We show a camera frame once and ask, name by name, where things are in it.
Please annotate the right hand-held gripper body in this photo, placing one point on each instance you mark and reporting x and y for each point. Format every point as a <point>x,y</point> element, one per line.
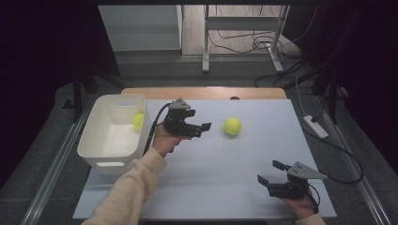
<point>291,190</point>

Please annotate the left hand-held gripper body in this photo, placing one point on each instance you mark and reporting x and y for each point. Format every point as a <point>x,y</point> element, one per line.
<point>178,123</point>

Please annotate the yellow tennis ball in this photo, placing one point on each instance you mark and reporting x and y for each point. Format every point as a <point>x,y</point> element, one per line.
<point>232,126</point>
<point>138,122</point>

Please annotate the white plastic bin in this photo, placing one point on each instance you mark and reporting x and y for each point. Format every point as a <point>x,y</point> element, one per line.
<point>109,140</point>

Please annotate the person's right hand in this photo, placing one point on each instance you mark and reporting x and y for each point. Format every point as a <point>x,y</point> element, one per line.
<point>300,207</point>

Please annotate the person's left hand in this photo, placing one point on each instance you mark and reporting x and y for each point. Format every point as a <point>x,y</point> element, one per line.
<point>164,140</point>

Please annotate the wooden table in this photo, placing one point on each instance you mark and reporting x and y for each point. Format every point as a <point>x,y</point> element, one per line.
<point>187,93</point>

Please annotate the white board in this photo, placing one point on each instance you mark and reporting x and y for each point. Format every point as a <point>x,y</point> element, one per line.
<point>219,175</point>

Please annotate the white power strip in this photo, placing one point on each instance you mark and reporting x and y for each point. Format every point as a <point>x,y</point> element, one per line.
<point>315,126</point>

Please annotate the black stand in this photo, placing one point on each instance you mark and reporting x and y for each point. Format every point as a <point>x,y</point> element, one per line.
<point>77,93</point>
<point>331,84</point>

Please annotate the white cabinet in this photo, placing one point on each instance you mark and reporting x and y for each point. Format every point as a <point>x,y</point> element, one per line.
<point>140,28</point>

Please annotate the aluminium floor rail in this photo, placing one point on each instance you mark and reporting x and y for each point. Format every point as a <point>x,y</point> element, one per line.
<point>53,168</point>
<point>353,168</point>

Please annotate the white metal desk frame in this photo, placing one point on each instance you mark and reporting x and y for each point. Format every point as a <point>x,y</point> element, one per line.
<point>241,23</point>

